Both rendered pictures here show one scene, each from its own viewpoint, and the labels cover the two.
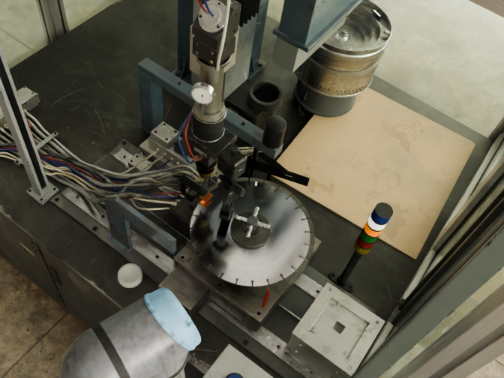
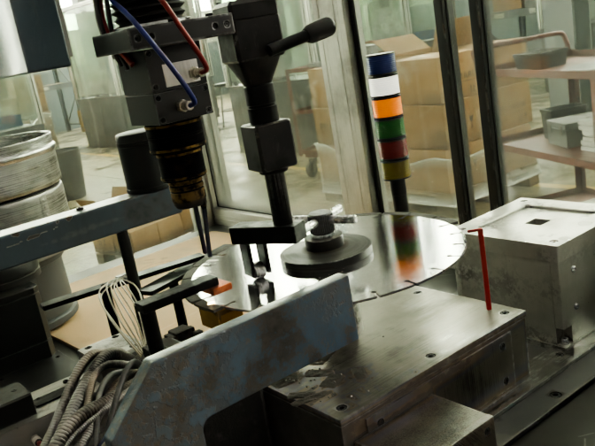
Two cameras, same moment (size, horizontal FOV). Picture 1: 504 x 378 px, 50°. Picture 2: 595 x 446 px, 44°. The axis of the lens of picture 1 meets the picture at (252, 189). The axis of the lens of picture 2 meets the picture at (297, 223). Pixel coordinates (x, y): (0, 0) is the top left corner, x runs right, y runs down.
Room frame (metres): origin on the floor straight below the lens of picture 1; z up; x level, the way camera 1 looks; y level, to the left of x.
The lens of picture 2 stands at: (0.38, 0.75, 1.22)
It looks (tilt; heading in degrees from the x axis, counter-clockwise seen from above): 15 degrees down; 298
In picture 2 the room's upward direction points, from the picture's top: 10 degrees counter-clockwise
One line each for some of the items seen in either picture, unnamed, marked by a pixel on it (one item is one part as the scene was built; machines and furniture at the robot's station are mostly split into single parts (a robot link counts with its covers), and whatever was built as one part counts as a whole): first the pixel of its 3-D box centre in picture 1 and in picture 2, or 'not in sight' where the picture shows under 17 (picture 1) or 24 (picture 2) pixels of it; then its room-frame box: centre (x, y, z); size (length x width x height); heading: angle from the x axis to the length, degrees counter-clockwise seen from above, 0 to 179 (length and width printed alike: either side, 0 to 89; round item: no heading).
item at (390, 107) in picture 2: (374, 226); (387, 106); (0.75, -0.32, 1.08); 0.05 x 0.04 x 0.03; 153
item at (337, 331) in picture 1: (332, 337); (542, 270); (0.54, -0.29, 0.82); 0.18 x 0.18 x 0.15; 63
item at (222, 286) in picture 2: (195, 192); (188, 317); (0.83, 0.16, 0.95); 0.10 x 0.03 x 0.07; 63
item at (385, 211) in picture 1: (382, 213); (381, 64); (0.75, -0.32, 1.14); 0.05 x 0.04 x 0.03; 153
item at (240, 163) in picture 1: (230, 174); (257, 78); (0.75, 0.06, 1.17); 0.06 x 0.05 x 0.20; 54
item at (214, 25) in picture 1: (253, 29); not in sight; (0.94, 0.07, 1.45); 0.35 x 0.07 x 0.28; 153
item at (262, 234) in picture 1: (250, 227); (325, 245); (0.75, -0.02, 0.96); 0.11 x 0.11 x 0.03
